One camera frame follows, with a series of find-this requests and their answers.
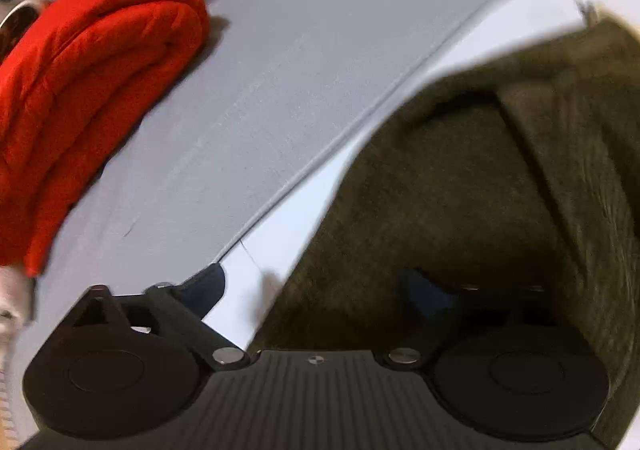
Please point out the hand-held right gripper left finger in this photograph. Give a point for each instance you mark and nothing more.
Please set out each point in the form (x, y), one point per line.
(206, 291)

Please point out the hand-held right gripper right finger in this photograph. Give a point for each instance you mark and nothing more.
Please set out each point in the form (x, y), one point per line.
(425, 299)

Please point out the olive green knit sweater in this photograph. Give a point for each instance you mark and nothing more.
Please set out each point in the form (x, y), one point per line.
(450, 180)

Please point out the beige folded cloth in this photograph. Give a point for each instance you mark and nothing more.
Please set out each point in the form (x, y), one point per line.
(12, 292)

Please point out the grey bed sheet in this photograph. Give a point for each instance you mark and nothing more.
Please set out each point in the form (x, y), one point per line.
(300, 79)

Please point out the red folded blanket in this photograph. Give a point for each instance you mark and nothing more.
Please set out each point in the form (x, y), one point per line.
(90, 79)

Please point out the round metal bowl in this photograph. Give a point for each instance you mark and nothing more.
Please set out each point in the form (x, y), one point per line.
(17, 22)

